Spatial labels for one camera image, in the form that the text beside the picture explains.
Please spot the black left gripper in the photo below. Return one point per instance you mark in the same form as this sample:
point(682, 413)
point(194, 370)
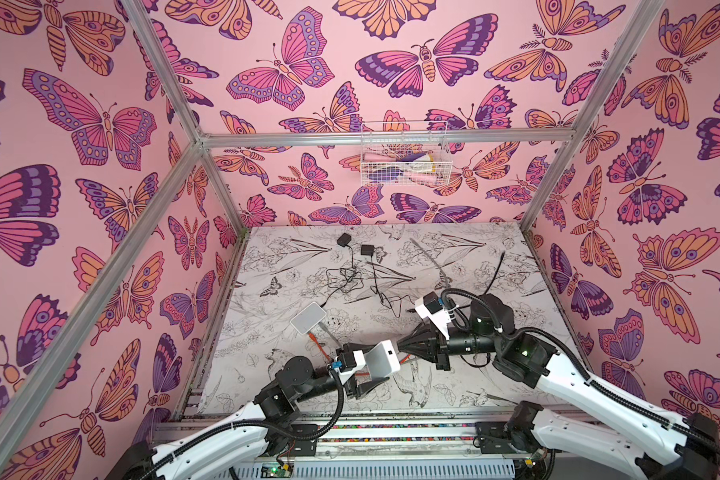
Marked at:
point(359, 392)

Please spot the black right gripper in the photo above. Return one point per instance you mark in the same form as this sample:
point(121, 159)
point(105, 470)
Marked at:
point(441, 347)

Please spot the white network switch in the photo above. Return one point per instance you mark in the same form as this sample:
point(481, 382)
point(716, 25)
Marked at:
point(382, 361)
point(308, 318)

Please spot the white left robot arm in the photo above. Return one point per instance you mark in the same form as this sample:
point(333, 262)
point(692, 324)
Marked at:
point(265, 424)

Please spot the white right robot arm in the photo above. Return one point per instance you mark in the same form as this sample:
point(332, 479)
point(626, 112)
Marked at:
point(629, 434)

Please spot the black power adapter right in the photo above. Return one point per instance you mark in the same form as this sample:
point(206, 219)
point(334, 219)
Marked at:
point(367, 250)

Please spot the black power adapter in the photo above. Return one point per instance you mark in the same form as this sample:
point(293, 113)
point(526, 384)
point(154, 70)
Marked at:
point(344, 240)
point(367, 250)

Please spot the black power adapter left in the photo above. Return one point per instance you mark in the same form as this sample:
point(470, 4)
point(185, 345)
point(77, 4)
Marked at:
point(344, 240)

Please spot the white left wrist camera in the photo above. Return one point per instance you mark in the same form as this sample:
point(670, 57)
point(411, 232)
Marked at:
point(348, 364)

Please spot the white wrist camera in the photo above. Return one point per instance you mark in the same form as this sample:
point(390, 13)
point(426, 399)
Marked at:
point(348, 364)
point(431, 307)

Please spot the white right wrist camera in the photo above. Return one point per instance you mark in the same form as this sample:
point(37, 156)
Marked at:
point(431, 307)

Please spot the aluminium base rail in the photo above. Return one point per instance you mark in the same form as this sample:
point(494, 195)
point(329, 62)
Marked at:
point(425, 438)

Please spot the grey slotted cable duct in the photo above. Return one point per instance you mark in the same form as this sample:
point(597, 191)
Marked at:
point(477, 468)

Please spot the wire basket on wall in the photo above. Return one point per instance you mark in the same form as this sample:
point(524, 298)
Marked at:
point(406, 157)

